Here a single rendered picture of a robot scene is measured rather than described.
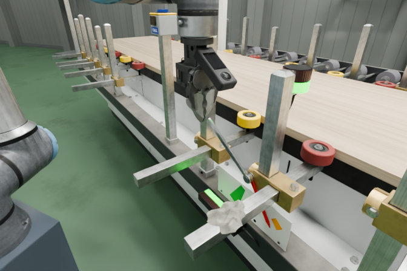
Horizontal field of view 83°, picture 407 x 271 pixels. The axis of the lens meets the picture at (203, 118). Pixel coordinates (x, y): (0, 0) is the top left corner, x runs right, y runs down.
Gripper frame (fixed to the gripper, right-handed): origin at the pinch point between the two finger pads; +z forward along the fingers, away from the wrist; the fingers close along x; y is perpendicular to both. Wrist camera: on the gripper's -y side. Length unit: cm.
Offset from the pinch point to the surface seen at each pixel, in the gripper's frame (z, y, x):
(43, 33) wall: 53, 889, -12
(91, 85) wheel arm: 17, 103, 8
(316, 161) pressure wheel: 8.9, -22.1, -19.4
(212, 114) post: 3.7, 7.0, -8.8
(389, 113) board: 8, -23, -65
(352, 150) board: 7.6, -26.0, -29.7
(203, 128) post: 8.8, 8.5, -6.4
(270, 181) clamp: 10.7, -19.0, -5.7
